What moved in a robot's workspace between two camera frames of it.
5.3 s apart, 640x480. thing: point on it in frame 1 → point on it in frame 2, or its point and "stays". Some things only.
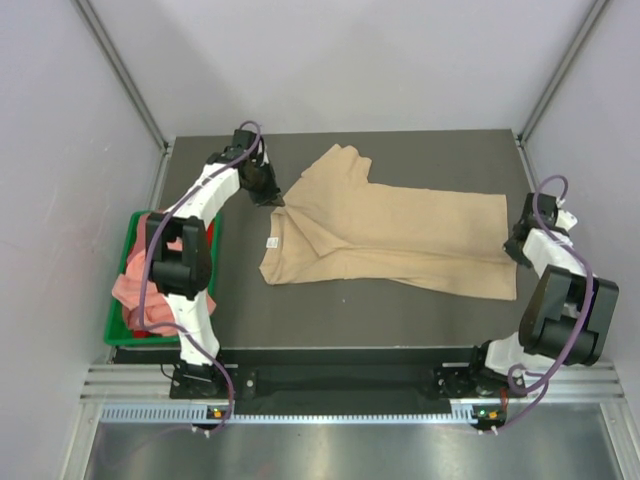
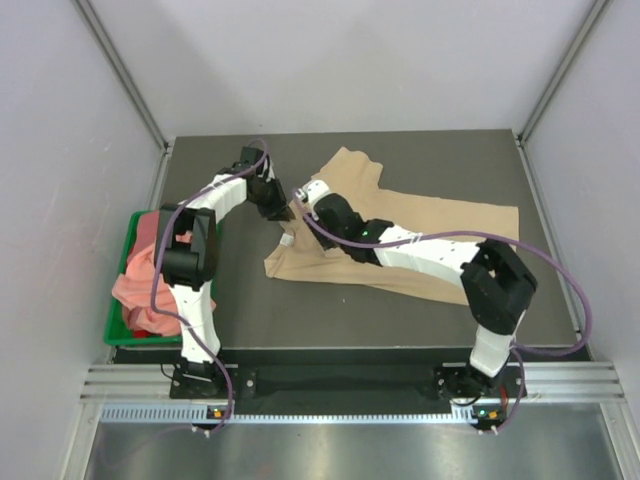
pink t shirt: x=127 y=289 stays
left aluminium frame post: x=122 y=73 stays
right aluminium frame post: x=596 y=11 stays
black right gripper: x=510 y=247 → x=318 y=231
